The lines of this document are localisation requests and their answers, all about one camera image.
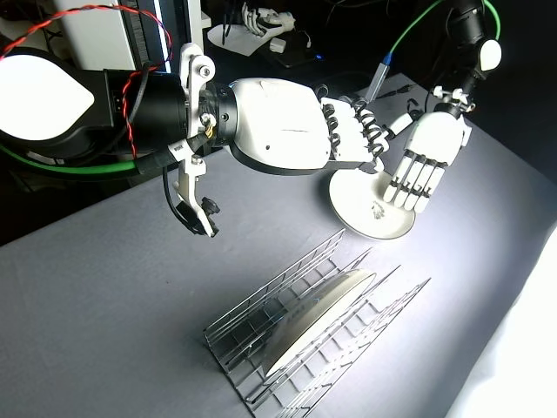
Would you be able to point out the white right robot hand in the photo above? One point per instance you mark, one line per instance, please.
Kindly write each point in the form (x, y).
(278, 122)

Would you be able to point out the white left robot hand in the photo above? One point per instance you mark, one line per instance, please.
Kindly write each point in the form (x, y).
(435, 139)

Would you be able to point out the white plate with dark rim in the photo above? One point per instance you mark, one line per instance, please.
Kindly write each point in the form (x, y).
(322, 318)
(361, 217)

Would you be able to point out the flat black device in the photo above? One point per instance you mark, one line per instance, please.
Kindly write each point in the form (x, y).
(300, 56)

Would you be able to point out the white charger block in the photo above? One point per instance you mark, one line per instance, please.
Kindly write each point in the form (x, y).
(278, 45)

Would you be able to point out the white stand base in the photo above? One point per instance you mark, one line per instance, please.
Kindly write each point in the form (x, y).
(235, 41)

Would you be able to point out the white skeletal hand model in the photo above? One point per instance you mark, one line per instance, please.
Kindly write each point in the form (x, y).
(278, 22)

